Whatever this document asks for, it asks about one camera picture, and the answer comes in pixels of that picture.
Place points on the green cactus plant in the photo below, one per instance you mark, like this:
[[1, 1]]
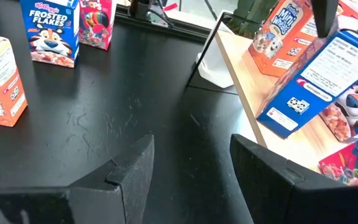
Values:
[[250, 15]]

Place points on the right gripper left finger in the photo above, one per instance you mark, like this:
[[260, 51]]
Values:
[[104, 199]]

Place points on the red tape tag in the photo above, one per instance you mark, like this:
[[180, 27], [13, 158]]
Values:
[[170, 7]]

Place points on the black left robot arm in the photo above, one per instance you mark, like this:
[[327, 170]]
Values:
[[141, 11]]

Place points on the red Froot Loops cereal box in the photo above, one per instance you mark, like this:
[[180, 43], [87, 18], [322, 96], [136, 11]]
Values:
[[353, 165], [98, 25]]

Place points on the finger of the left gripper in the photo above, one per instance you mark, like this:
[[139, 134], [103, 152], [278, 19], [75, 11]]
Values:
[[325, 15]]

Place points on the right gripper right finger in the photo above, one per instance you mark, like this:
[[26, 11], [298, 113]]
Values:
[[275, 193]]

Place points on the blue Frosted Flakes cereal box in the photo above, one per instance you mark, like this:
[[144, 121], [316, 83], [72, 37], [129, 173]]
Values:
[[322, 81], [51, 37]]

